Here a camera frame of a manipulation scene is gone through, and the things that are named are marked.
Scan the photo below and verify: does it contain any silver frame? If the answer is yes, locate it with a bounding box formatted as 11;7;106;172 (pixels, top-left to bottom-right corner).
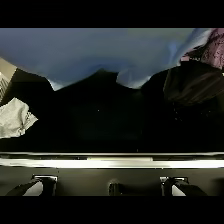
0;152;224;197

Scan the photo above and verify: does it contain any light blue shirt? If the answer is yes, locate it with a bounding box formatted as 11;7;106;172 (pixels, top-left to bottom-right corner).
0;28;214;92

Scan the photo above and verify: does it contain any purple patterned garment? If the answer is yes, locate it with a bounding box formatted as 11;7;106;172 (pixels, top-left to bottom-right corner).
180;28;224;70

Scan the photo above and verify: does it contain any grey garment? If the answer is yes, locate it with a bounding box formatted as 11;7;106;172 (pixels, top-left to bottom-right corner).
0;97;39;140

